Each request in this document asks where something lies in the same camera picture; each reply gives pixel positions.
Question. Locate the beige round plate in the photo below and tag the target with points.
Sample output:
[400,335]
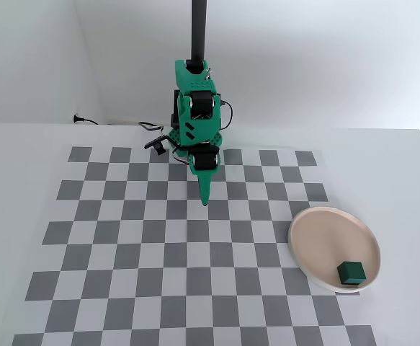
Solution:
[325,241]

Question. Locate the grey white checkered mat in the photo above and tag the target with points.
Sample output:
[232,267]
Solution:
[123,234]

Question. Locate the black vertical pole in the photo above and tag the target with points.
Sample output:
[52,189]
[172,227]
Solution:
[199,29]

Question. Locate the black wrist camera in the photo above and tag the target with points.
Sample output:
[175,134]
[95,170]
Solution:
[155,143]

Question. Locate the dark green cube dice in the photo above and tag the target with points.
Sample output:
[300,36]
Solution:
[352,274]

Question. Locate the green gripper with motor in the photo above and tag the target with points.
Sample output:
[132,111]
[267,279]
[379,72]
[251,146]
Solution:
[204,161]

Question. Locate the black power plug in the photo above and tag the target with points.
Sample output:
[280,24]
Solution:
[77,118]

